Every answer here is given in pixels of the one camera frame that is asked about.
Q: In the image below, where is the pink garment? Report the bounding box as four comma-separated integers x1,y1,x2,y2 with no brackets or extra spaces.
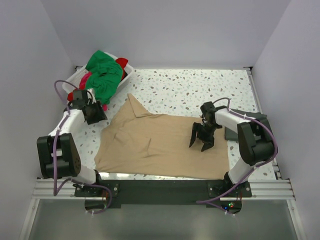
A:
79,72,108,111

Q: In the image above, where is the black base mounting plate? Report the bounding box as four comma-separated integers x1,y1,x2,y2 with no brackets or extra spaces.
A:
74,178,253,213

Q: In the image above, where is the beige t shirt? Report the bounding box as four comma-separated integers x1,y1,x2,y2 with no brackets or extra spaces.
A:
94,94,230,180

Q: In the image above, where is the folded dark grey t shirt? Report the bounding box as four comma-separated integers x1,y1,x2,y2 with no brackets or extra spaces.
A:
224,108,269,141

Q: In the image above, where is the aluminium frame rail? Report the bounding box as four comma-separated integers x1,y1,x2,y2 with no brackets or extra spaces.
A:
32,179,295,200

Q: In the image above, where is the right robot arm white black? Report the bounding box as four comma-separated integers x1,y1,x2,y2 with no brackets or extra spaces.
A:
189,101,278,197

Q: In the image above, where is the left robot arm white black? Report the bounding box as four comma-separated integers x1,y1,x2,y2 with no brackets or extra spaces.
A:
36,89,107,196

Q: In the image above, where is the green t shirt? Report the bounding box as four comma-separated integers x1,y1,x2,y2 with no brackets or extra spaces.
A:
85,50,123,105

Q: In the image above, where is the red t shirt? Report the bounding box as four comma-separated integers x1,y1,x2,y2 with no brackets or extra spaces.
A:
69,57,128,91

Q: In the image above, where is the white plastic laundry basket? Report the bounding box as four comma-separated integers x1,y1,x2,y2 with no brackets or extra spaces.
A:
62,50,134,104

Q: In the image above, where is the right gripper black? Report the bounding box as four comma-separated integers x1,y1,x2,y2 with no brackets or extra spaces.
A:
189,122,220,152

